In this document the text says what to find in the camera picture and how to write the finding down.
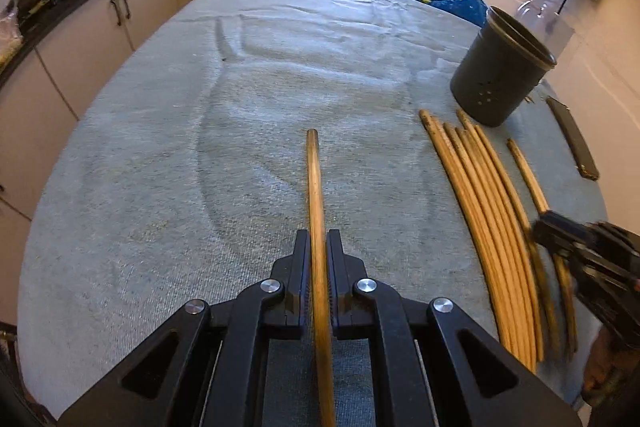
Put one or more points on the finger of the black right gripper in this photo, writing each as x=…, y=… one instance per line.
x=560, y=235

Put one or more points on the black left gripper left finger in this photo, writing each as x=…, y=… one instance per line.
x=206, y=365

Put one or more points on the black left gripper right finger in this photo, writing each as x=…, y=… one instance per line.
x=431, y=363

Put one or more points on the wooden chopstick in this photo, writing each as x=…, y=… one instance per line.
x=544, y=295
x=509, y=335
x=560, y=265
x=319, y=283
x=515, y=326
x=501, y=230
x=525, y=272
x=456, y=143

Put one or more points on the dark grey utensil holder cup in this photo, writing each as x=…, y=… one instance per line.
x=503, y=64

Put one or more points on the beige lower kitchen cabinets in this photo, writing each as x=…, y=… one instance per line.
x=68, y=56

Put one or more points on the black smartphone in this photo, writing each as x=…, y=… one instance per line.
x=576, y=142

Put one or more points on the grey towel table cover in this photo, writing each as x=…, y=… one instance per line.
x=187, y=178

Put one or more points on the clear glass pitcher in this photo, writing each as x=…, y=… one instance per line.
x=546, y=25

